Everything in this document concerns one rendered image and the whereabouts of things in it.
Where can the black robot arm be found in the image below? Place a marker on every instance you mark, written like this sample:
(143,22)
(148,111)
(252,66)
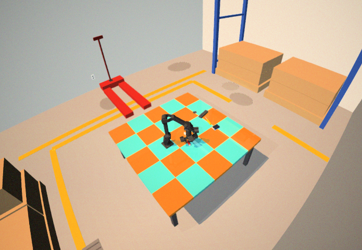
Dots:
(188,127)

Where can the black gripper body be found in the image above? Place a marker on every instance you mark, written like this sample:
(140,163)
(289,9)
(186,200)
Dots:
(185,138)

